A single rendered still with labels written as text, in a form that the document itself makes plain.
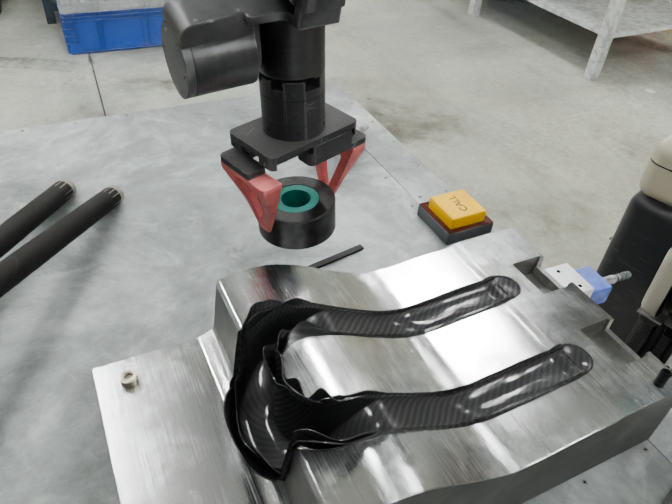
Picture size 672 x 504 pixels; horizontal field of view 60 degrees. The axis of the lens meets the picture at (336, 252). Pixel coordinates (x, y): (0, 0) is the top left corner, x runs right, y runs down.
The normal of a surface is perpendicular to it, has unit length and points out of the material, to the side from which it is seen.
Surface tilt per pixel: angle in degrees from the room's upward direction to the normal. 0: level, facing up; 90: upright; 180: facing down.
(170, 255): 0
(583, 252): 0
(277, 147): 3
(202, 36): 104
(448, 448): 28
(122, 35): 91
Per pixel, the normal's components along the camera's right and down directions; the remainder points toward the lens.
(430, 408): 0.51, -0.71
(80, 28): 0.41, 0.62
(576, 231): 0.07, -0.76
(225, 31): 0.48, 0.76
